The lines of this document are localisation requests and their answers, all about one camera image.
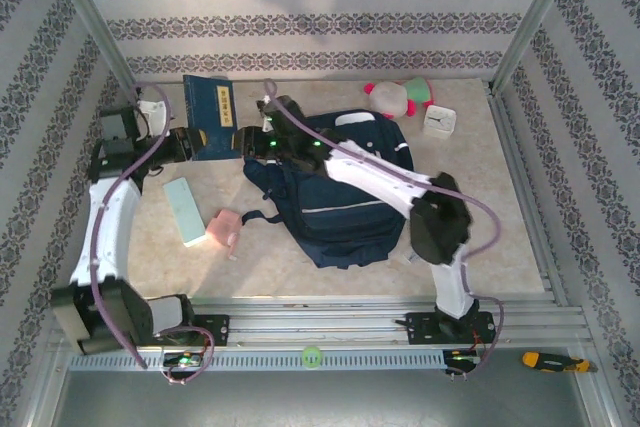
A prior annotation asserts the dark blue book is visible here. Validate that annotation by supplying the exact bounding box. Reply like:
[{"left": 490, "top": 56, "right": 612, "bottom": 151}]
[{"left": 182, "top": 74, "right": 241, "bottom": 162}]

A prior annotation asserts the light green pencil box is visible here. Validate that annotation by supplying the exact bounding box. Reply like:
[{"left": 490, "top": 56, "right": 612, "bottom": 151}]
[{"left": 162, "top": 176, "right": 207, "bottom": 248}]

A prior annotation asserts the pink pencil case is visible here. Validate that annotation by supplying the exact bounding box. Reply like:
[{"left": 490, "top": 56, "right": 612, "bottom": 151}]
[{"left": 205, "top": 209, "right": 244, "bottom": 261}]

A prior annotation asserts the navy blue backpack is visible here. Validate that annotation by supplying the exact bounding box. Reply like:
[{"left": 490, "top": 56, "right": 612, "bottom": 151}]
[{"left": 239, "top": 107, "right": 415, "bottom": 271}]

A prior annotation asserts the white pink green plush toy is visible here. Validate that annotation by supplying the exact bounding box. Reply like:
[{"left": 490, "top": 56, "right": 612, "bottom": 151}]
[{"left": 363, "top": 76, "right": 435, "bottom": 119}]

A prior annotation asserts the white square alarm clock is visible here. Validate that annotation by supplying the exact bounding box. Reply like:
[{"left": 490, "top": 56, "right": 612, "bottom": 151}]
[{"left": 423, "top": 103, "right": 457, "bottom": 141}]

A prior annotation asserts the left controller board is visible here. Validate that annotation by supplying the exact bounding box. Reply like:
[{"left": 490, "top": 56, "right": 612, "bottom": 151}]
[{"left": 162, "top": 351, "right": 204, "bottom": 368}]

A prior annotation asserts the controller board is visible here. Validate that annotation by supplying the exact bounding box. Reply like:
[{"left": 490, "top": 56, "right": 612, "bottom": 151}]
[
  {"left": 162, "top": 351, "right": 204, "bottom": 368},
  {"left": 444, "top": 350, "right": 481, "bottom": 366}
]

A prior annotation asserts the green tape roll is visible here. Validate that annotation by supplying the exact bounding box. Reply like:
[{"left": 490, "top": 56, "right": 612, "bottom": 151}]
[{"left": 301, "top": 345, "right": 324, "bottom": 370}]

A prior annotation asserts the right controller board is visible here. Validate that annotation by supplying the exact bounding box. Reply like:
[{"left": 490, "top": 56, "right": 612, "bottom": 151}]
[{"left": 444, "top": 350, "right": 481, "bottom": 366}]

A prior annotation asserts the yellow black utility knife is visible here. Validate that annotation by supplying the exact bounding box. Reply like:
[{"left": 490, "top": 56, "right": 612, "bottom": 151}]
[{"left": 521, "top": 351, "right": 599, "bottom": 375}]

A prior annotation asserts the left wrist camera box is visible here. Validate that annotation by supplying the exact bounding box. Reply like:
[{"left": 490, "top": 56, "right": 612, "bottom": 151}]
[{"left": 137, "top": 99, "right": 172, "bottom": 137}]

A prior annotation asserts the aluminium frame post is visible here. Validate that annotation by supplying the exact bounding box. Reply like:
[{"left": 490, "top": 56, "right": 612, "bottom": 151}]
[
  {"left": 488, "top": 0, "right": 585, "bottom": 96},
  {"left": 42, "top": 0, "right": 144, "bottom": 98}
]

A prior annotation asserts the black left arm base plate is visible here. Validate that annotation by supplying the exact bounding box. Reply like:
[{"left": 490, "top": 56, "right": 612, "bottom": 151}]
[{"left": 139, "top": 314, "right": 232, "bottom": 348}]

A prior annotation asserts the aluminium mounting rail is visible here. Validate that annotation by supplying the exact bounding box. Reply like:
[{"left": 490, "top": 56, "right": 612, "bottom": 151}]
[{"left": 47, "top": 296, "right": 594, "bottom": 354}]

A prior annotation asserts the slotted grey cable duct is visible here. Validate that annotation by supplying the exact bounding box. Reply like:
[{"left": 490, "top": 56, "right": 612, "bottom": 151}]
[{"left": 67, "top": 350, "right": 446, "bottom": 372}]

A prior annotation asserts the aluminium side rail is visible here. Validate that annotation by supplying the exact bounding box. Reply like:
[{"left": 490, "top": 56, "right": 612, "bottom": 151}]
[{"left": 487, "top": 86, "right": 569, "bottom": 308}]

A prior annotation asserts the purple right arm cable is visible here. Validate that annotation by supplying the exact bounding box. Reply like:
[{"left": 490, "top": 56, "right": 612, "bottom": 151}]
[{"left": 262, "top": 77, "right": 506, "bottom": 384}]

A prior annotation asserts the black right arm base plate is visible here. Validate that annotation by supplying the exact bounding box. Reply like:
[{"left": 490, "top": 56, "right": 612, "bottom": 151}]
[{"left": 394, "top": 311, "right": 499, "bottom": 347}]

